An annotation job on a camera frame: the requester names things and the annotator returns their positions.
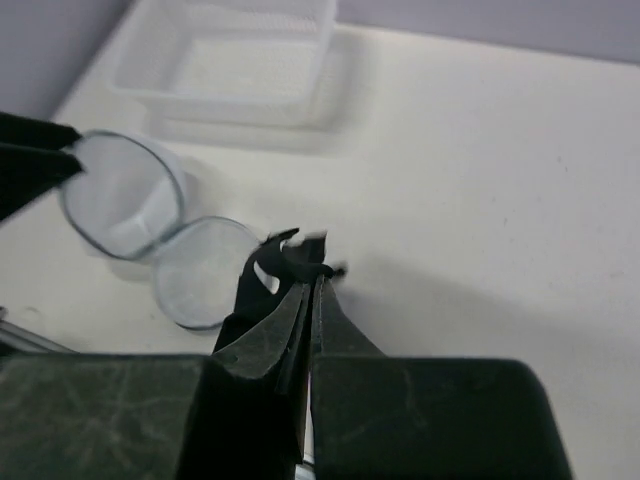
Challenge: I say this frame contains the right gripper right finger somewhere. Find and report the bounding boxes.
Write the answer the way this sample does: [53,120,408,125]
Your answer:
[310,276,384,357]

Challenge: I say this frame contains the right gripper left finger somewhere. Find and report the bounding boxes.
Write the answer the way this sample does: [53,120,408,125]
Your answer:
[209,283,313,395]

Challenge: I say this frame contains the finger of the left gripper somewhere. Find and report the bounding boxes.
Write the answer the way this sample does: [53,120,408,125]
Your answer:
[1,144,83,221]
[0,112,80,150]

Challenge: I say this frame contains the black bra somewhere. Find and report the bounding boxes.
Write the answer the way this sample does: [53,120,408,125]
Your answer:
[214,228,347,351]

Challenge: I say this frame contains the white mesh laundry bag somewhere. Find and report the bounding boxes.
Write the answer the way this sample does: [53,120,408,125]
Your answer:
[59,130,260,331]

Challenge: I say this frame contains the white plastic basket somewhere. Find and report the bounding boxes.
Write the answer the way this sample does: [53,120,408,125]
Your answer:
[110,1,366,151]

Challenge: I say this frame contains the aluminium rail frame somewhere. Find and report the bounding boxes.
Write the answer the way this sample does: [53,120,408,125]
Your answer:
[0,307,74,357]

